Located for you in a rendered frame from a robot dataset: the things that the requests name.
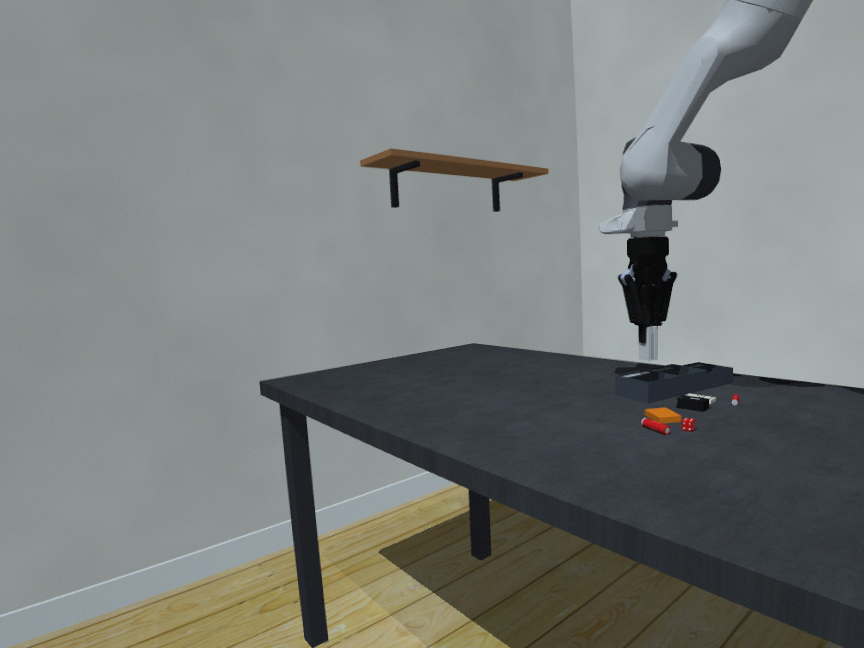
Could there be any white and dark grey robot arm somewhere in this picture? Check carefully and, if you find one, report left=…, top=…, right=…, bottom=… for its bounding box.
left=599, top=0, right=813, bottom=238

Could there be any white domino tile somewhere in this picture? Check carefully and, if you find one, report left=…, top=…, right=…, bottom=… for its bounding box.
left=687, top=394, right=716, bottom=404

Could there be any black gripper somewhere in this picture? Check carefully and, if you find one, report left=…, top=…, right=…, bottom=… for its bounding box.
left=618, top=236, right=677, bottom=361

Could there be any dark grey three-compartment bin rack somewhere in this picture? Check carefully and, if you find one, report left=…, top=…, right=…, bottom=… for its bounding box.
left=615, top=362, right=733, bottom=403

